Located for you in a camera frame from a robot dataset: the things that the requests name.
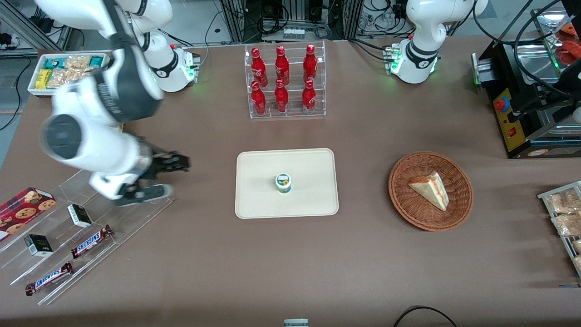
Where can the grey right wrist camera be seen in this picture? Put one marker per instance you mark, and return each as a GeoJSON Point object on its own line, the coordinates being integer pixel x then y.
{"type": "Point", "coordinates": [145, 194]}

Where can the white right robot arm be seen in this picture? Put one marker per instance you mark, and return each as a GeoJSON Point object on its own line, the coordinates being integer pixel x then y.
{"type": "Point", "coordinates": [91, 141]}

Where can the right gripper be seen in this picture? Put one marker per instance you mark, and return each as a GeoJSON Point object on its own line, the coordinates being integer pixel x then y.
{"type": "Point", "coordinates": [159, 164]}

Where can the teal snack pack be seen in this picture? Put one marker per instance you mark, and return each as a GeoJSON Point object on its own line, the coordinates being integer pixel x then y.
{"type": "Point", "coordinates": [96, 61]}
{"type": "Point", "coordinates": [53, 63]}

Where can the red cola bottle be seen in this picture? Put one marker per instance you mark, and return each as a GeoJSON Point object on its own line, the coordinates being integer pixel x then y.
{"type": "Point", "coordinates": [281, 99]}
{"type": "Point", "coordinates": [310, 64]}
{"type": "Point", "coordinates": [259, 68]}
{"type": "Point", "coordinates": [308, 99]}
{"type": "Point", "coordinates": [258, 101]}
{"type": "Point", "coordinates": [282, 67]}

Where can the white plastic bin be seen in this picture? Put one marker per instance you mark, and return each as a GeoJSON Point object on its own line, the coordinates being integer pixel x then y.
{"type": "Point", "coordinates": [41, 92]}

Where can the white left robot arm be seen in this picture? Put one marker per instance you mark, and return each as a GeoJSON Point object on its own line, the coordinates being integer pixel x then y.
{"type": "Point", "coordinates": [417, 27]}

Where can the blue flat strip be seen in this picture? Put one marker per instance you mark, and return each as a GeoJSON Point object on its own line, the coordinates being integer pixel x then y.
{"type": "Point", "coordinates": [572, 285]}

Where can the wrapped triangle sandwich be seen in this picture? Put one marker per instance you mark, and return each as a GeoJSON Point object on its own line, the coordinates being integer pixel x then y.
{"type": "Point", "coordinates": [431, 190]}

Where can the yellow snack pack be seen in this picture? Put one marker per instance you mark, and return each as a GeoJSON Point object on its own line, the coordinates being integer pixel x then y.
{"type": "Point", "coordinates": [42, 79]}

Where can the beige rectangular tray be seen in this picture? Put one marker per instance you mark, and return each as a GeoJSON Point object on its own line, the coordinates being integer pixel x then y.
{"type": "Point", "coordinates": [258, 190]}

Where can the round brown wicker basket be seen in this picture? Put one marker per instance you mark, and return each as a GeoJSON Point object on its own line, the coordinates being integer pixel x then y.
{"type": "Point", "coordinates": [408, 204]}

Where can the red cookie box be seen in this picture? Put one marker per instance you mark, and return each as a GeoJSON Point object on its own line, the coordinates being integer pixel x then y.
{"type": "Point", "coordinates": [22, 210]}

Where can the clear cracker bag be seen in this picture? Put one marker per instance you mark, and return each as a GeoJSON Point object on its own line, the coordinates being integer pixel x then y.
{"type": "Point", "coordinates": [68, 78]}
{"type": "Point", "coordinates": [77, 61]}

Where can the green yogurt cup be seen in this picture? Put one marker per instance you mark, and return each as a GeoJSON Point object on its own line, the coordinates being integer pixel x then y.
{"type": "Point", "coordinates": [283, 184]}

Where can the red food pack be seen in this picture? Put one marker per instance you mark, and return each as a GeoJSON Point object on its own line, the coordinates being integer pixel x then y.
{"type": "Point", "coordinates": [570, 31]}
{"type": "Point", "coordinates": [569, 54]}

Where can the white power strip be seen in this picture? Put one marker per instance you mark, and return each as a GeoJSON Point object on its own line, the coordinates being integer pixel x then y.
{"type": "Point", "coordinates": [293, 33]}

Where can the clear acrylic stepped stand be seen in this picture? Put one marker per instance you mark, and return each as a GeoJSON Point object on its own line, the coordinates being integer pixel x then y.
{"type": "Point", "coordinates": [136, 219]}

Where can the Snickers chocolate bar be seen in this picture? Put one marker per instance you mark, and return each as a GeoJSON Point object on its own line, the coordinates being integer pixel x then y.
{"type": "Point", "coordinates": [49, 279]}
{"type": "Point", "coordinates": [91, 241]}

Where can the clear bag of snacks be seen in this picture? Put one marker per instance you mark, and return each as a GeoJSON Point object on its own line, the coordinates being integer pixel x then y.
{"type": "Point", "coordinates": [567, 225]}
{"type": "Point", "coordinates": [578, 263]}
{"type": "Point", "coordinates": [577, 246]}
{"type": "Point", "coordinates": [563, 202]}

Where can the small black white box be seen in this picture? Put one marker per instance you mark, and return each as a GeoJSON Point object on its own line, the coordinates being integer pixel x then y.
{"type": "Point", "coordinates": [38, 245]}
{"type": "Point", "coordinates": [80, 216]}

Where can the black food warmer machine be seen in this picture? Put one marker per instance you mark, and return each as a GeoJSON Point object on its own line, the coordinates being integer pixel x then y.
{"type": "Point", "coordinates": [509, 131]}

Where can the clear acrylic bottle rack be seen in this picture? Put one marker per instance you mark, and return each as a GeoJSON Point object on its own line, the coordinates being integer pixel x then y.
{"type": "Point", "coordinates": [292, 113]}

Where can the small grey white device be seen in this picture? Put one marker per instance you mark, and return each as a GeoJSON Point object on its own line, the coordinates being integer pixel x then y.
{"type": "Point", "coordinates": [296, 323]}

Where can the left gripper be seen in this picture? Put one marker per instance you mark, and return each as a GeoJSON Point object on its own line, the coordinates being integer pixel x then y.
{"type": "Point", "coordinates": [571, 75]}

